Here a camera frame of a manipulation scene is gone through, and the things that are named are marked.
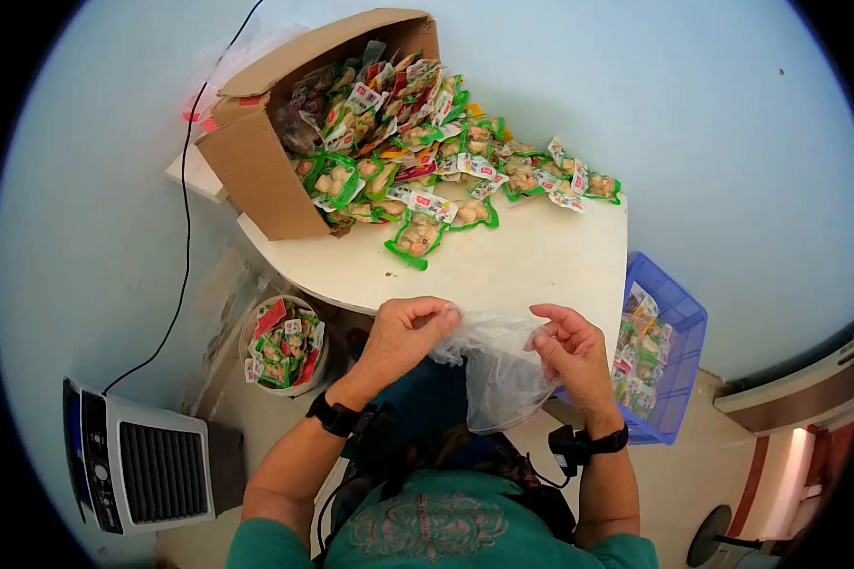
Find black power cable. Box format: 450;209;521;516
101;0;266;396

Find snack packets heap in crate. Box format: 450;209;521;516
610;281;676;421

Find person's legs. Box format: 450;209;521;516
342;330;472;463

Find person's right index finger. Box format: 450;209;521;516
529;303;582;337

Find snack packets heap in bucket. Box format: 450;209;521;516
245;298;326;389

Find person's right fingers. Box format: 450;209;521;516
537;350;566;384

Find pile of green snack packets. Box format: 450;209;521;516
273;40;623;272

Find black wrist band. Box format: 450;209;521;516
547;422;631;478
305;390;399;447

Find person's body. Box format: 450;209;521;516
225;427;660;569

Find person's right thumb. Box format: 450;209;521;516
524;329;565;354

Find person's left hand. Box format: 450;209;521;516
327;296;464;413

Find person's left thumb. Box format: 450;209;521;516
411;314;464;351

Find blue plastic crate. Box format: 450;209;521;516
554;251;710;447

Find brown white door frame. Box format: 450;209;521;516
713;333;854;543

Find clear thin plastic bag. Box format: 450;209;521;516
427;309;565;436

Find white round bucket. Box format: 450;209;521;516
238;293;333;398

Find person's right hand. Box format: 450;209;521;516
524;303;625;437

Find white flat board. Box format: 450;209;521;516
165;144;229;204

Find white grey air cooler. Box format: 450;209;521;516
62;377;247;536

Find person's left index finger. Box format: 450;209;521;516
391;296;464;319

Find open cardboard box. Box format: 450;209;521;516
195;8;443;242

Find crumpled clear plastic wrap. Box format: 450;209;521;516
181;24;311;138

